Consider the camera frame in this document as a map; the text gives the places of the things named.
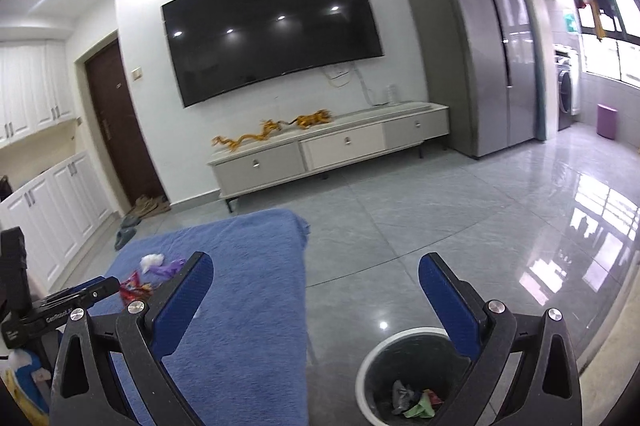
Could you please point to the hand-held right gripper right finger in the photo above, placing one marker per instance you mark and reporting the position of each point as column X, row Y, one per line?
column 450, row 306

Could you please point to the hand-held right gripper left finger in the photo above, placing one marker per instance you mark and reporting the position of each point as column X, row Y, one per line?
column 182, row 301

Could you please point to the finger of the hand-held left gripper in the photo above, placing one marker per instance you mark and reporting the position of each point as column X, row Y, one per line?
column 97, row 290

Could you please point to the purple plastic packet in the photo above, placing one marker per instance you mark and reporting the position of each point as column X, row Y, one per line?
column 167, row 269

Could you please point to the red snack wrapper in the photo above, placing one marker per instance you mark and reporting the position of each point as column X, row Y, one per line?
column 134, row 287

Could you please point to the white tissue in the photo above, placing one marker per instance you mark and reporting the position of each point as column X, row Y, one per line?
column 151, row 262

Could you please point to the white round waste bin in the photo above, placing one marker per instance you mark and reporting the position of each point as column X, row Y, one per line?
column 367, row 386

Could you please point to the grey slipper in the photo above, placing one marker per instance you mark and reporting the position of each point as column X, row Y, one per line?
column 124, row 238
column 132, row 222

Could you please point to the blue towel cloth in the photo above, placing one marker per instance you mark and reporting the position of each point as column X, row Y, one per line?
column 250, row 286

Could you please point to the brown slipper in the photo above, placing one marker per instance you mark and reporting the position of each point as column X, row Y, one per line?
column 160, row 207
column 142, row 205

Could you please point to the grey crumpled wrapper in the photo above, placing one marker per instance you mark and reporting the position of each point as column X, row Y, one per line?
column 402, row 398

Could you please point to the green crumpled wrapper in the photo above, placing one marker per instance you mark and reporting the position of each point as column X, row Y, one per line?
column 419, row 410

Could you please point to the dark brown entrance door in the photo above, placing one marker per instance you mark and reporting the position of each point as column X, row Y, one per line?
column 120, row 125

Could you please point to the golden dragon ornament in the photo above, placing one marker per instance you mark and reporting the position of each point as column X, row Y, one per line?
column 250, row 136

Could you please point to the white low television cabinet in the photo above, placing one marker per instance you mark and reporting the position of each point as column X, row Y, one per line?
column 340, row 145

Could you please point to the white power strip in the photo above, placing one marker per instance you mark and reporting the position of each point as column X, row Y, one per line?
column 391, row 94

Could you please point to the golden tiger ornament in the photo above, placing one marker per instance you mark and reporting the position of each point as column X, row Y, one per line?
column 312, row 119

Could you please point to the grey washing machine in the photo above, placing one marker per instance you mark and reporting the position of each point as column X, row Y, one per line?
column 566, row 95

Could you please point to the purple stool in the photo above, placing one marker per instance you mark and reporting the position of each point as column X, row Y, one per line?
column 608, row 121

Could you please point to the grey double door refrigerator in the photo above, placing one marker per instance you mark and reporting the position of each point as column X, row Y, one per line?
column 470, row 55

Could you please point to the balcony window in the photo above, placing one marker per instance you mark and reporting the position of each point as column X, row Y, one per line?
column 615, row 55

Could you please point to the hanging laundry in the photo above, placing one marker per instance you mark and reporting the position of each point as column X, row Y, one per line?
column 597, row 0

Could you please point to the white wall cabinets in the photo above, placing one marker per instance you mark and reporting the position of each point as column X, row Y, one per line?
column 30, row 95

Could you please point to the beige wall switch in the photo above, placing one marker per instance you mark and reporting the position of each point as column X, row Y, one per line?
column 136, row 74

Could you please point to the large black wall television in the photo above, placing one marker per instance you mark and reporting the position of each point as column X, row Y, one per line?
column 270, row 30

